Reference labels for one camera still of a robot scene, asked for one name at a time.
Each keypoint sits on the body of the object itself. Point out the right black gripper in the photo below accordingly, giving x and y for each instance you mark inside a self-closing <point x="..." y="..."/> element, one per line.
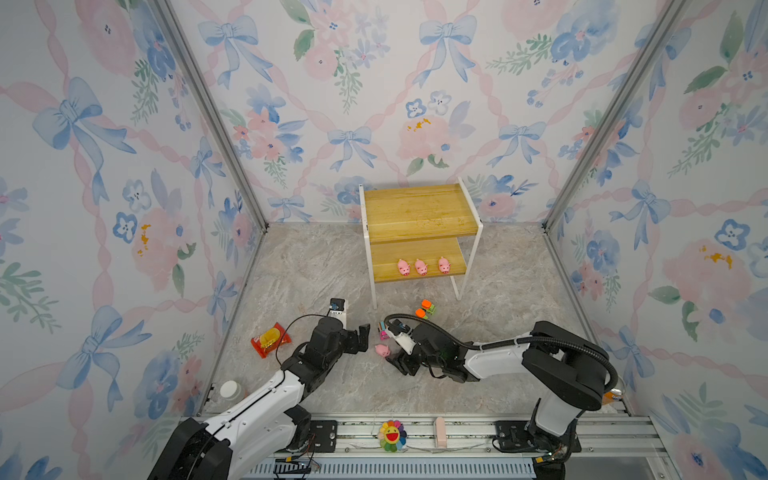
<point x="402" y="362"/>

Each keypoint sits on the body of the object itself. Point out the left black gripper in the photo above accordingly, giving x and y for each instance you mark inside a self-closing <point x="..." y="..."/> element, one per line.
<point x="352" y="344"/>

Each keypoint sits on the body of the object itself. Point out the pink pig toy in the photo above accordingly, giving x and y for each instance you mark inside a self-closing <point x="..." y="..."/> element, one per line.
<point x="421" y="267"/>
<point x="403" y="267"/>
<point x="444" y="265"/>
<point x="382" y="350"/>

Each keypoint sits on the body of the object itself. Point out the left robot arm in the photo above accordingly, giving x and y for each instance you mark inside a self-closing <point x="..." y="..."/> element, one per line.
<point x="268" y="421"/>

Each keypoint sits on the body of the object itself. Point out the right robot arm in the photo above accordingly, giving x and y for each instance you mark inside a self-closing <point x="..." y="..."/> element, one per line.
<point x="576" y="372"/>

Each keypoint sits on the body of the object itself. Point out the green truck orange top far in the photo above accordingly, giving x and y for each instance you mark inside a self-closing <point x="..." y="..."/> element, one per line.
<point x="428" y="306"/>

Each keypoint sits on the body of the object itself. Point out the colourful smiling flower plush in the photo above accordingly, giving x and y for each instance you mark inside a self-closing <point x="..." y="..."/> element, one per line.
<point x="392" y="436"/>

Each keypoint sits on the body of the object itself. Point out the pink eraser block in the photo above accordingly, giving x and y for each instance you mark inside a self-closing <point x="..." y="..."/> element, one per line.
<point x="440" y="433"/>

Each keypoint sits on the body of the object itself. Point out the red snack packet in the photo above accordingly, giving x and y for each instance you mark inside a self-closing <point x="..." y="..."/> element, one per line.
<point x="270" y="340"/>

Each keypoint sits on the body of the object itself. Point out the white cap pill bottle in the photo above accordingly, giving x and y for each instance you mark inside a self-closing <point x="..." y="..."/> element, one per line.
<point x="231" y="391"/>

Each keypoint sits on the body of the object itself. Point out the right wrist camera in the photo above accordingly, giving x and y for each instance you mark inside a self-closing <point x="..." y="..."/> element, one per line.
<point x="402" y="338"/>

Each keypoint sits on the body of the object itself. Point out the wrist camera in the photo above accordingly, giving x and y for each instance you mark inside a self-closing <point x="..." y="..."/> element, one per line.
<point x="402" y="338"/>
<point x="337" y="310"/>

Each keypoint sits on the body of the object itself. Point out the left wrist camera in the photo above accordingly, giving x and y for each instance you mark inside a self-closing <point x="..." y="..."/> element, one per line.
<point x="337" y="310"/>

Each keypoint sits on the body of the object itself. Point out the wooden two-tier shelf white frame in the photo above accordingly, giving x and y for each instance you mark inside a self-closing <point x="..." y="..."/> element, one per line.
<point x="426" y="222"/>

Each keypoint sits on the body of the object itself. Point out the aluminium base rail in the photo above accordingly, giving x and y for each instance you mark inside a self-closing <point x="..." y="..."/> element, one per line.
<point x="346" y="447"/>

